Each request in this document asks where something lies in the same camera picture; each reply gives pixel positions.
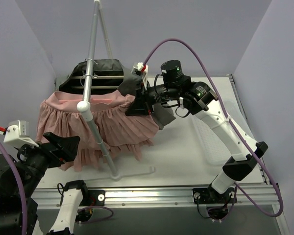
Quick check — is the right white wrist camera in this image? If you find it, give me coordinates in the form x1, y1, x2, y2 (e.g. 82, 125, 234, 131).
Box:
131, 62, 148, 89

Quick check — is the pink plastic hanger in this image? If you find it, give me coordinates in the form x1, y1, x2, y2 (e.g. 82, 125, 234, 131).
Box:
59, 98, 113, 104

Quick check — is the white plastic basket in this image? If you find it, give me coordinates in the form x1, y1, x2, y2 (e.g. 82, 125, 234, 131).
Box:
192, 99, 257, 166

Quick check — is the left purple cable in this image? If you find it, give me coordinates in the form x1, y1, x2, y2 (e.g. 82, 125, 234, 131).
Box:
0, 125, 28, 235

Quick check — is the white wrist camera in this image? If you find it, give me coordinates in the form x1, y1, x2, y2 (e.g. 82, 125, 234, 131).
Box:
3, 120, 39, 149
131, 62, 148, 89

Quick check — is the wooden multi-bar hanger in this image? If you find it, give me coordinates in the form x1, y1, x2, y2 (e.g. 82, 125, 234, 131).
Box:
69, 75, 124, 90

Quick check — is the pink pleated skirt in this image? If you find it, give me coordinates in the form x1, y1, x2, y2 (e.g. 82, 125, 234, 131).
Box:
36, 91, 159, 171

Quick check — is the aluminium mounting rail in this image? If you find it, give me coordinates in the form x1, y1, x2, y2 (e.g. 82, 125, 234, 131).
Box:
32, 185, 279, 209

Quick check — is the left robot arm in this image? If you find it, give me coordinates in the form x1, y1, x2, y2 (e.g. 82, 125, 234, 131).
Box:
0, 132, 80, 235

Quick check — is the grey pleated skirt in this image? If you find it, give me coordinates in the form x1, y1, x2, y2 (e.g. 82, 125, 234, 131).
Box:
55, 59, 176, 130

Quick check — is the purple cable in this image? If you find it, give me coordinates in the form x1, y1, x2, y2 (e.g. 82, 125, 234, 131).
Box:
143, 38, 284, 218
0, 125, 28, 235

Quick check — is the silver clothes rack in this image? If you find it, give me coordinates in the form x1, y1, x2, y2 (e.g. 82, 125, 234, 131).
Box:
74, 0, 155, 183

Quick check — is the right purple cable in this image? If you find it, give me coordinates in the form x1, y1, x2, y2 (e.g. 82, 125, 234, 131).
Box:
143, 38, 284, 218

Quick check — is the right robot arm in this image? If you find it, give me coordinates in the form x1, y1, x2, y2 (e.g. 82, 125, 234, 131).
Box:
125, 60, 268, 204

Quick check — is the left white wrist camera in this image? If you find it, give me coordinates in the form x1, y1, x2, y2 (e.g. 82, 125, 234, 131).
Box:
3, 120, 39, 149

